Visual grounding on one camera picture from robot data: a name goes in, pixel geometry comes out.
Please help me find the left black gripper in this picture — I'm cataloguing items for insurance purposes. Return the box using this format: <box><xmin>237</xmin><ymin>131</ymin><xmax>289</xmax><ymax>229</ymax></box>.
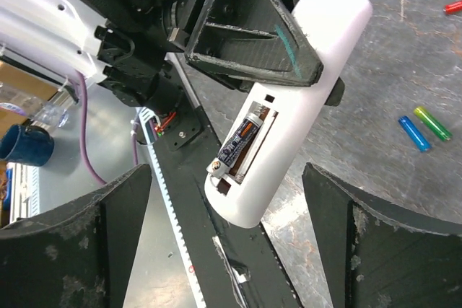
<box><xmin>171</xmin><ymin>0</ymin><xmax>323</xmax><ymax>92</ymax></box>

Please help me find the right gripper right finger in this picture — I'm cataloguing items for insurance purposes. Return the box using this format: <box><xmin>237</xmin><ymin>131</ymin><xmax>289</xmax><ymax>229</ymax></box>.
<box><xmin>302</xmin><ymin>163</ymin><xmax>461</xmax><ymax>307</ymax></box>

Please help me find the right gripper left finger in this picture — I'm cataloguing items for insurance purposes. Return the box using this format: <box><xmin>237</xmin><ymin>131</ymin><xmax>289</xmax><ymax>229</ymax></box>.
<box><xmin>1</xmin><ymin>164</ymin><xmax>152</xmax><ymax>307</ymax></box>

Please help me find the white remote control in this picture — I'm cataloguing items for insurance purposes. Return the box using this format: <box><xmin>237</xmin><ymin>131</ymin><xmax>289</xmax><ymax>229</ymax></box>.
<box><xmin>204</xmin><ymin>0</ymin><xmax>372</xmax><ymax>229</ymax></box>

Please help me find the black battery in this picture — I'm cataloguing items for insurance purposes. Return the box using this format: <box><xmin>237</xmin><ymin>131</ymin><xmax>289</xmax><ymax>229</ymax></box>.
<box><xmin>206</xmin><ymin>113</ymin><xmax>263</xmax><ymax>178</ymax></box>

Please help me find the blue battery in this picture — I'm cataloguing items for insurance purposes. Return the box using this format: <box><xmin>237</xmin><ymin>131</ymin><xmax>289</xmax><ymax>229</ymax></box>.
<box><xmin>398</xmin><ymin>116</ymin><xmax>432</xmax><ymax>152</ymax></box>

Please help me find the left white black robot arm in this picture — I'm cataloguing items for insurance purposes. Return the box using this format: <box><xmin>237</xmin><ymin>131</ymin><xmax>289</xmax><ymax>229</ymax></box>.
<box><xmin>1</xmin><ymin>0</ymin><xmax>327</xmax><ymax>154</ymax></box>

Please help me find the dark blue cup outside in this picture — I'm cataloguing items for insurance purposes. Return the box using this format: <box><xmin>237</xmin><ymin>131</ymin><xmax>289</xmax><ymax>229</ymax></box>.
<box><xmin>1</xmin><ymin>124</ymin><xmax>55</xmax><ymax>167</ymax></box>

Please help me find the green battery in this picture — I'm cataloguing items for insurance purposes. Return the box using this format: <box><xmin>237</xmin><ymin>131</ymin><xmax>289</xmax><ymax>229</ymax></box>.
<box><xmin>414</xmin><ymin>106</ymin><xmax>453</xmax><ymax>141</ymax></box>

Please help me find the red battery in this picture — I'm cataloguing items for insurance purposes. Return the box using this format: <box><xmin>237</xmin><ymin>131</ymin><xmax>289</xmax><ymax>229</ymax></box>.
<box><xmin>443</xmin><ymin>0</ymin><xmax>462</xmax><ymax>15</ymax></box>

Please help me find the white slotted cable duct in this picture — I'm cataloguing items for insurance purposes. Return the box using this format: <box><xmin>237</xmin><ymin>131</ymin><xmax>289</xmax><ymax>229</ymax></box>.
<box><xmin>136</xmin><ymin>107</ymin><xmax>206</xmax><ymax>307</ymax></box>

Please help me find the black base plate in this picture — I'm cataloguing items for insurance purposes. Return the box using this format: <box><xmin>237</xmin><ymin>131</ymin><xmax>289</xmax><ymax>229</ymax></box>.
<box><xmin>154</xmin><ymin>51</ymin><xmax>304</xmax><ymax>308</ymax></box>

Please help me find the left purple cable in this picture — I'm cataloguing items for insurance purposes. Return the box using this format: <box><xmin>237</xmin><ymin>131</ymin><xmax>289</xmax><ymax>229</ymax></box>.
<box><xmin>14</xmin><ymin>0</ymin><xmax>181</xmax><ymax>186</ymax></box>

